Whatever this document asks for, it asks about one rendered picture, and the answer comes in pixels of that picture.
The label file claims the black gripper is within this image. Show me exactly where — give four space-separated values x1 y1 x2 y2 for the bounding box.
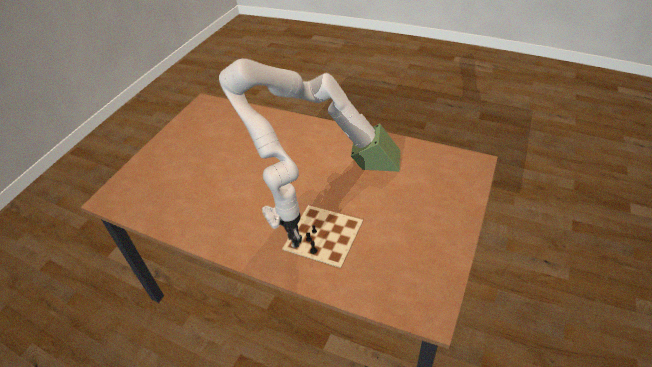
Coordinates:
280 213 302 248

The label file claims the brown and cream chessboard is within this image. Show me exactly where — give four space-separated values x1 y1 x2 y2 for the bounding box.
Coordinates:
282 205 363 268

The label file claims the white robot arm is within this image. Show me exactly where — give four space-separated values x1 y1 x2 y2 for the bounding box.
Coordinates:
219 58 375 229

